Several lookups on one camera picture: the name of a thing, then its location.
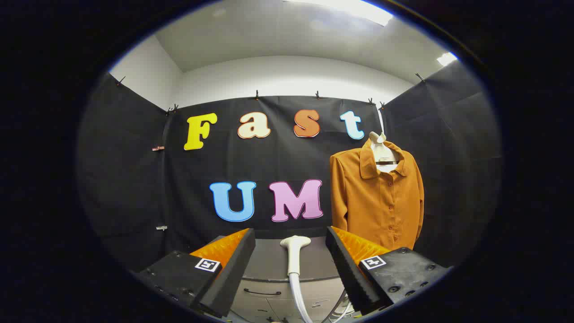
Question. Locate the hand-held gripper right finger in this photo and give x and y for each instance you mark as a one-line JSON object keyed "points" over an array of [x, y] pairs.
{"points": [[347, 273]]}

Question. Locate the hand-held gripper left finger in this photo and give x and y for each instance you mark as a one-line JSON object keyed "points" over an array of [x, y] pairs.
{"points": [[233, 273]]}

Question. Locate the white garment steamer head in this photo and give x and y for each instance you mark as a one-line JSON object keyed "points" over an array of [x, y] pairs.
{"points": [[294, 253]]}

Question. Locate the orange button shirt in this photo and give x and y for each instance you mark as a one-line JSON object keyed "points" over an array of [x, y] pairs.
{"points": [[372, 206]]}

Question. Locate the grey cabinet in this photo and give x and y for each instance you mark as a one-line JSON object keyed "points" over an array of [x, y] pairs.
{"points": [[273, 264]]}

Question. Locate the black backdrop cloth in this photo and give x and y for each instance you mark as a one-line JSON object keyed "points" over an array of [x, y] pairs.
{"points": [[278, 157]]}

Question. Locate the white plastic hanger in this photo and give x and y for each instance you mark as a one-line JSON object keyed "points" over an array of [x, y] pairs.
{"points": [[381, 152]]}

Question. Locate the small ceiling light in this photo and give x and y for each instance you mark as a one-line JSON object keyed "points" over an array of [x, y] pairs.
{"points": [[447, 58]]}

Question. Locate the long ceiling light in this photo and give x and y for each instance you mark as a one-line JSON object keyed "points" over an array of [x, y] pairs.
{"points": [[354, 8]]}

